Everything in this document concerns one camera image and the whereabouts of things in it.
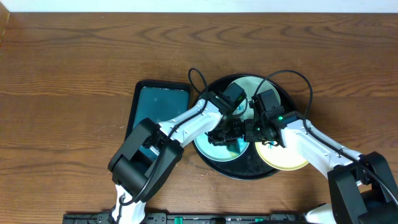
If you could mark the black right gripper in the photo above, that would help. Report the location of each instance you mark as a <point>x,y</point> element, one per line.
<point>249,136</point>

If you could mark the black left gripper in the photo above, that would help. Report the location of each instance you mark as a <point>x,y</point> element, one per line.
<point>222,135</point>

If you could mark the mint plate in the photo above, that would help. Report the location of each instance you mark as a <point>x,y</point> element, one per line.
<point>220,153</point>
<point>249,84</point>

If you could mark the yellow plate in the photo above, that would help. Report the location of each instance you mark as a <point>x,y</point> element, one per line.
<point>278,157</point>

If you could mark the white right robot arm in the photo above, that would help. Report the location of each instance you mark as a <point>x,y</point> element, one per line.
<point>362,187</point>

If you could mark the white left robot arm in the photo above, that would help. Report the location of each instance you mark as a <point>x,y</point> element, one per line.
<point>145,160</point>

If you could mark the round black tray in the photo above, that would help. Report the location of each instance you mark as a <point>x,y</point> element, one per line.
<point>249,165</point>

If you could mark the mint plate at tray back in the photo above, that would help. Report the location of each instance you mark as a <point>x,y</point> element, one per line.
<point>249,84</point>

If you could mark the black rectangular water tub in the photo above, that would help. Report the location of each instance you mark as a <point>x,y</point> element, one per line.
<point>158,101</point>

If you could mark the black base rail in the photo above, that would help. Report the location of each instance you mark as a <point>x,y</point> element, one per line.
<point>163,218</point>

